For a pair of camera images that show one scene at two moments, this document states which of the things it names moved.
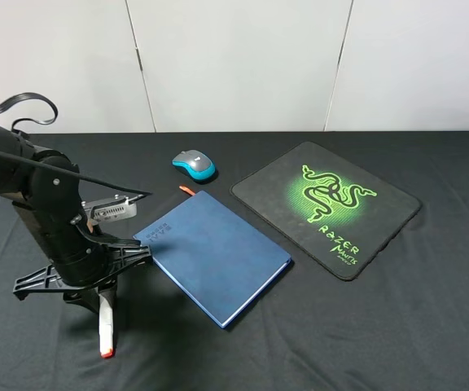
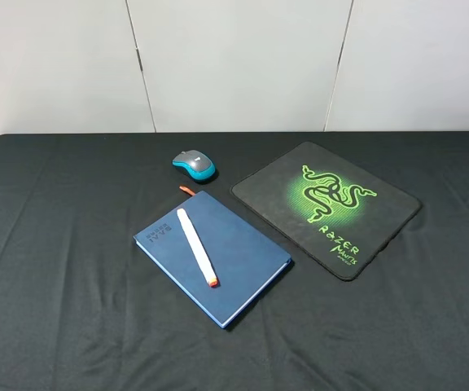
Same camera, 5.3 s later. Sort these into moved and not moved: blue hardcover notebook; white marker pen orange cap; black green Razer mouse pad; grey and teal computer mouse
Moved: white marker pen orange cap
Not moved: blue hardcover notebook; black green Razer mouse pad; grey and teal computer mouse
